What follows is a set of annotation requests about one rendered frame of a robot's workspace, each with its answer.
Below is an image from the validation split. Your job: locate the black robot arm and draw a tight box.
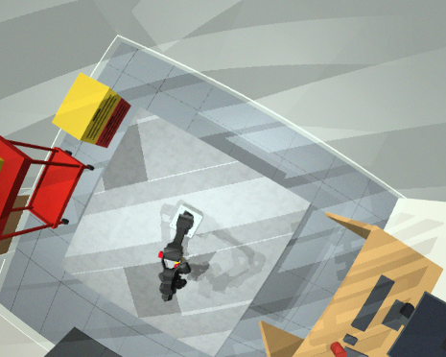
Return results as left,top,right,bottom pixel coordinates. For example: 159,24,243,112
159,210,194,302

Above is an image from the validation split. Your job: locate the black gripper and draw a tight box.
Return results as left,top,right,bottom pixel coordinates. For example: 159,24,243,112
159,262,192,283

